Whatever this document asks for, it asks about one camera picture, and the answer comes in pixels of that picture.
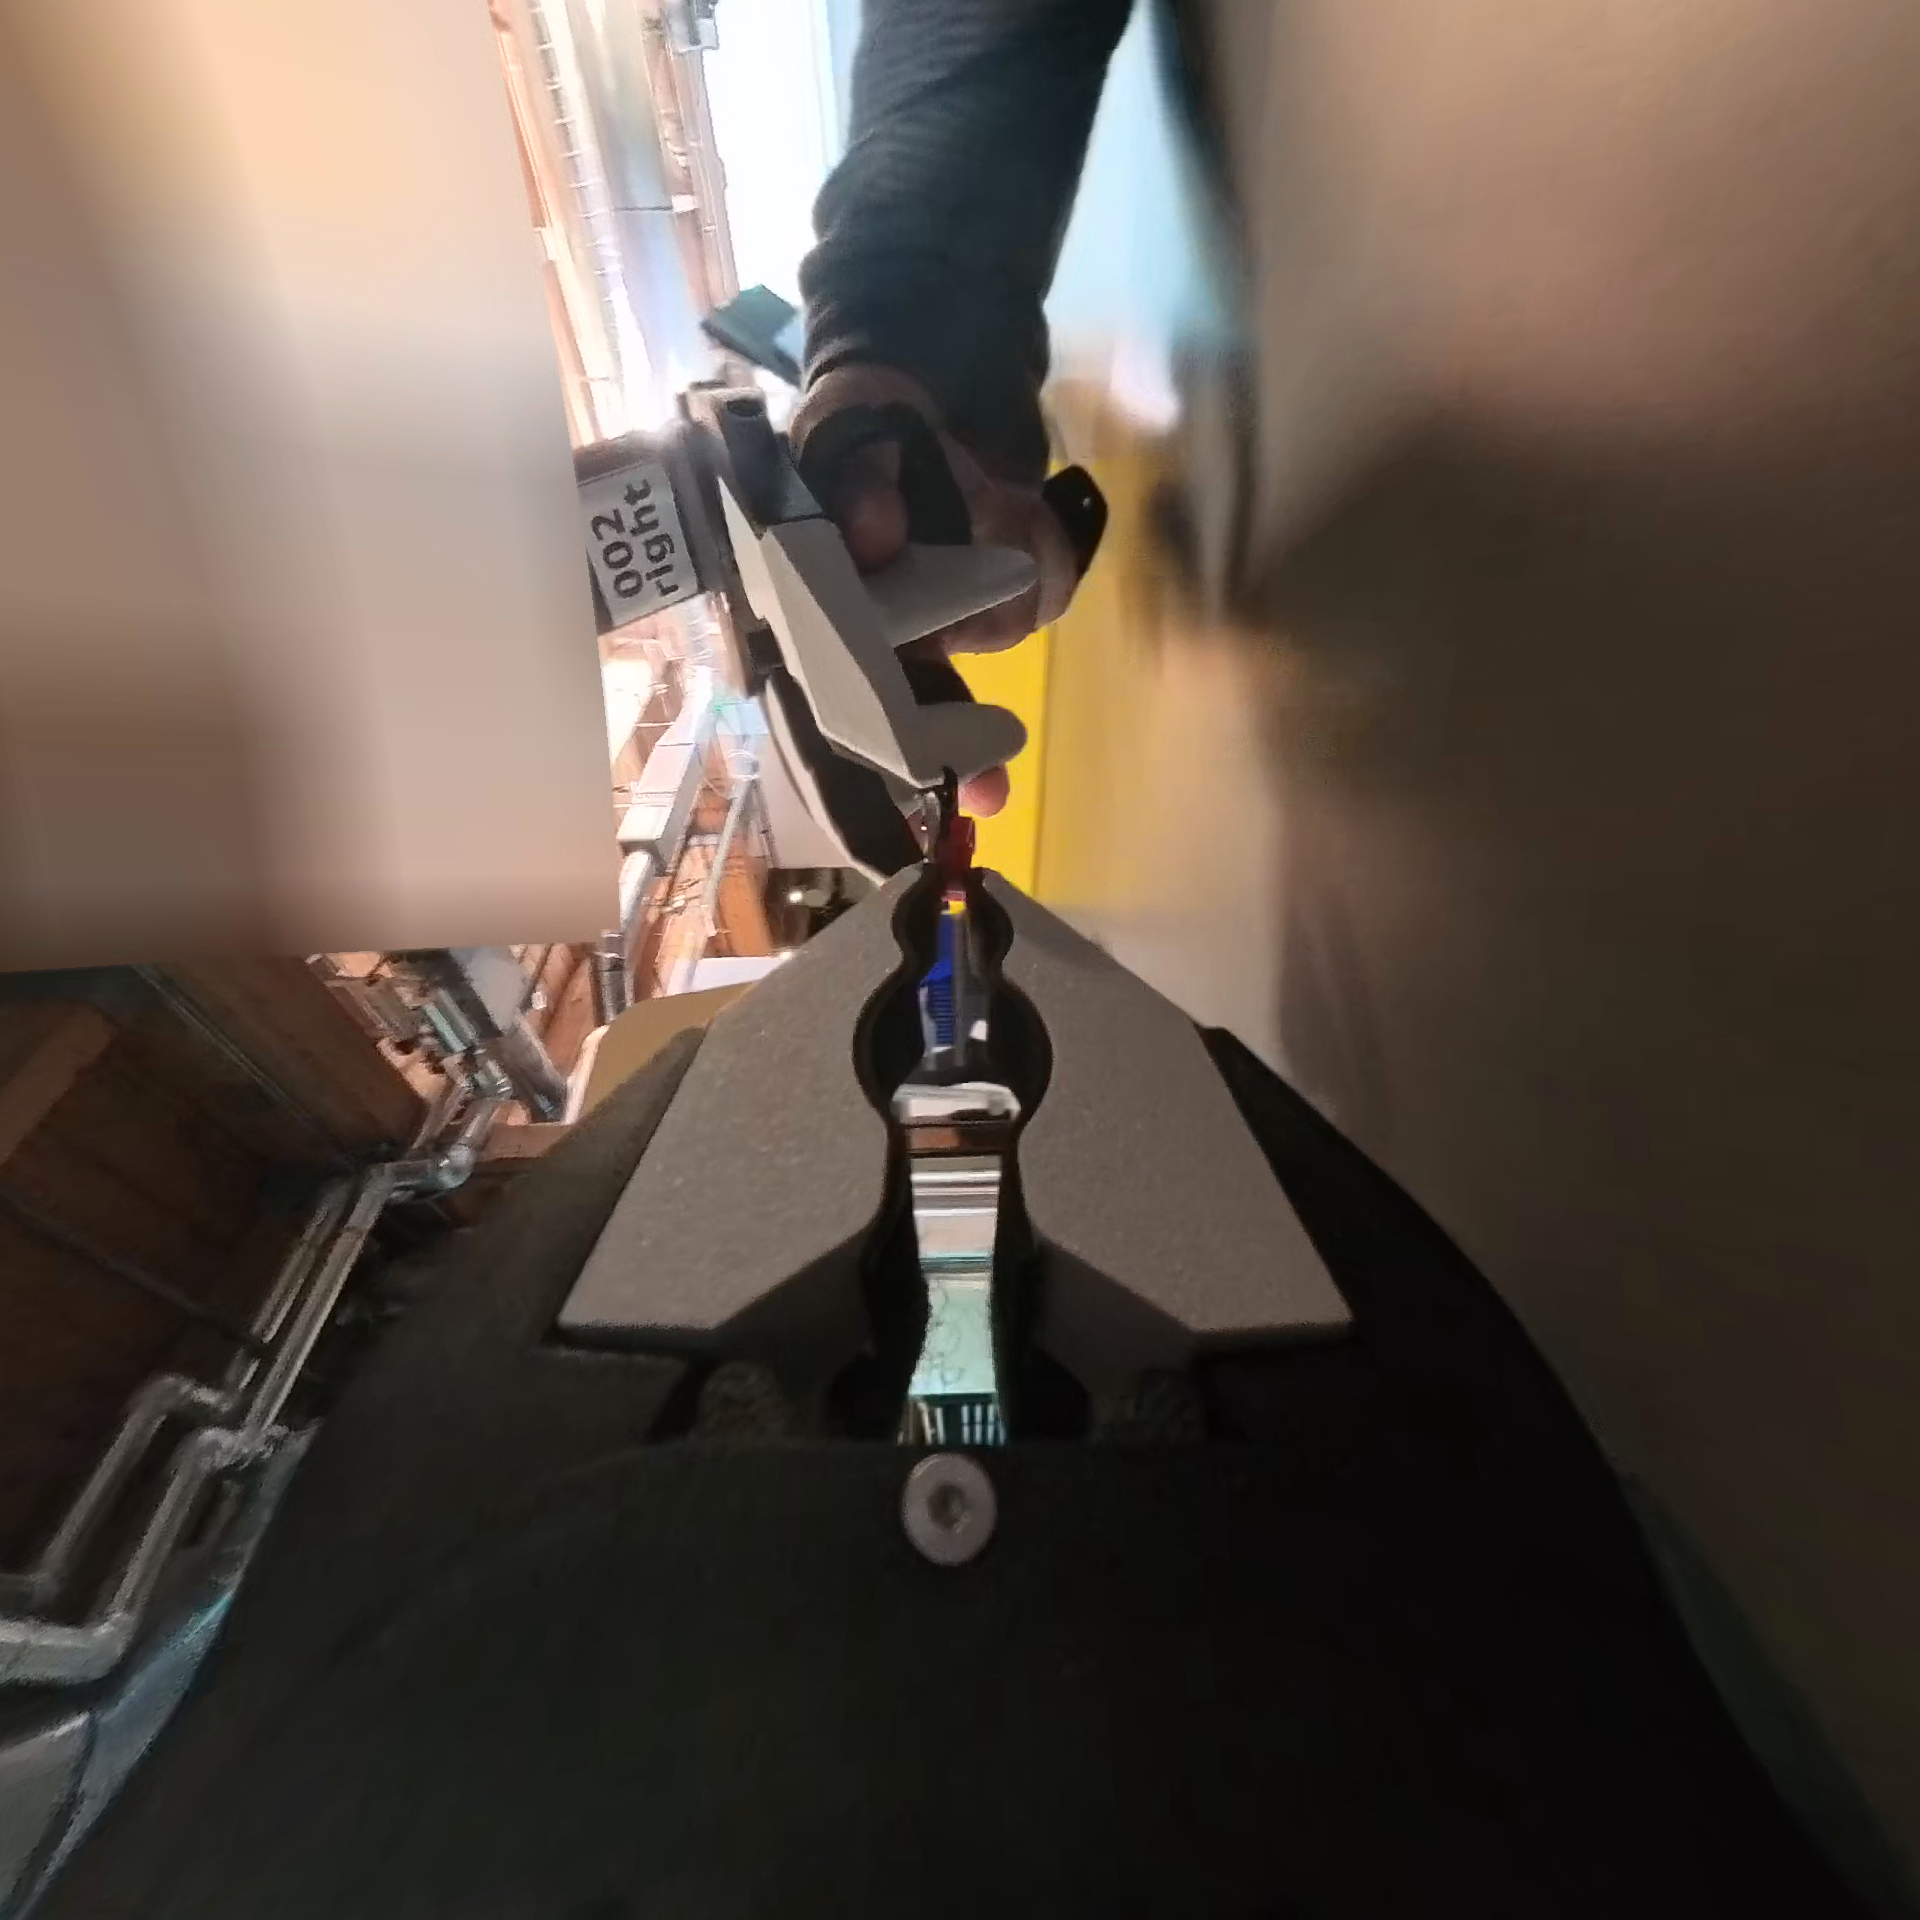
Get person's right hand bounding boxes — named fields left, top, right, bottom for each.
left=792, top=402, right=1082, bottom=821

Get person's right forearm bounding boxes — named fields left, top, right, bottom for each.
left=794, top=0, right=1133, bottom=482

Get silver ventilation ducts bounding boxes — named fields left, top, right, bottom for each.
left=0, top=959, right=513, bottom=1681

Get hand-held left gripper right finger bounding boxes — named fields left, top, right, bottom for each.
left=973, top=880, right=1355, bottom=1430

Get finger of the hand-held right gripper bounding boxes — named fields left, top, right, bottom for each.
left=721, top=480, right=1034, bottom=795

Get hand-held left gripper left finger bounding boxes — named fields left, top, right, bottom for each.
left=556, top=867, right=935, bottom=1430

